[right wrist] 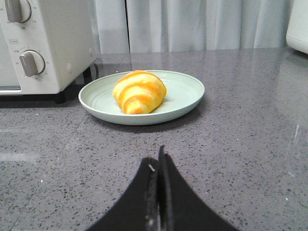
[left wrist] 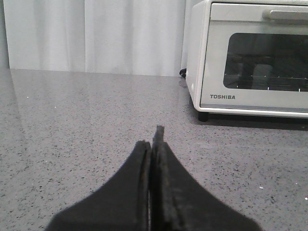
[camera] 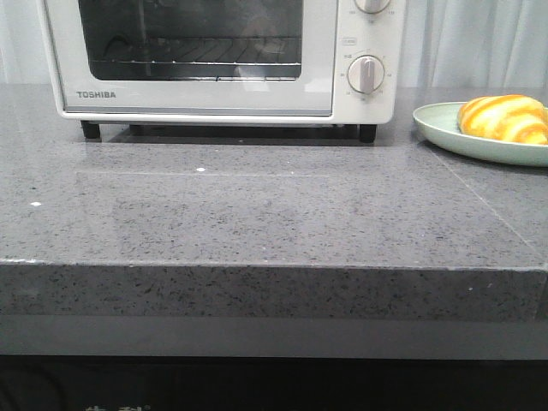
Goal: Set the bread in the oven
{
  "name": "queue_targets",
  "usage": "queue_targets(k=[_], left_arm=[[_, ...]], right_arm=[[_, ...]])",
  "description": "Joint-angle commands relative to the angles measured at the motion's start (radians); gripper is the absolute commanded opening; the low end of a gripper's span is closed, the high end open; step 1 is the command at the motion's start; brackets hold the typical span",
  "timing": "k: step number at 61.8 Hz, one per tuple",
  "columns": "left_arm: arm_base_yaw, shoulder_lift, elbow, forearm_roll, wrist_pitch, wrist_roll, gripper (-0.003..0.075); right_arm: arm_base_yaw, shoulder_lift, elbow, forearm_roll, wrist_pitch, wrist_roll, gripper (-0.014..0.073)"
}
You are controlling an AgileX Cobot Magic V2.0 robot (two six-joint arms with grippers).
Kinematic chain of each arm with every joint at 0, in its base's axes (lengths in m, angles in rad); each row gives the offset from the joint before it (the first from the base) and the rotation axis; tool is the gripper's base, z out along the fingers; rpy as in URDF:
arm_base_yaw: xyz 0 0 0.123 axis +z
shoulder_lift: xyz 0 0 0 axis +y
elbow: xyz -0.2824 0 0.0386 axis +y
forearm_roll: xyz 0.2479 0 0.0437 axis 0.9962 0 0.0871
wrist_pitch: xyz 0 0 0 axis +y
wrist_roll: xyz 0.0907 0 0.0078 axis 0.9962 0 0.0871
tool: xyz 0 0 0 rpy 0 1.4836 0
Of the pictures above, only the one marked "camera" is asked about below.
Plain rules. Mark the glass oven door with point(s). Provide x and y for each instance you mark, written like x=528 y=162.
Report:
x=76 y=29

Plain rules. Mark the orange striped croissant bread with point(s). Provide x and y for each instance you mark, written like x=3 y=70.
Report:
x=511 y=118

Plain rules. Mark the lower oven control knob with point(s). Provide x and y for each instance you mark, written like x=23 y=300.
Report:
x=366 y=74

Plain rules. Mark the oven control knob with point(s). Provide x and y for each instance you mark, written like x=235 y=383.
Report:
x=366 y=74
x=372 y=7

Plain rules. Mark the white Toshiba toaster oven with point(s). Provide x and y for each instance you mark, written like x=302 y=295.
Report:
x=358 y=34

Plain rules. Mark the upper oven control knob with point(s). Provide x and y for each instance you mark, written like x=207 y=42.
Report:
x=372 y=7

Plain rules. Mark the grey stone counter block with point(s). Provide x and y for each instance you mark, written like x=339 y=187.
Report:
x=264 y=243

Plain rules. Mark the light green round plate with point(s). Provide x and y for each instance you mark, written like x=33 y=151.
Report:
x=438 y=124

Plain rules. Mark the metal wire oven rack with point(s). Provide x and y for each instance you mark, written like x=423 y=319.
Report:
x=268 y=51

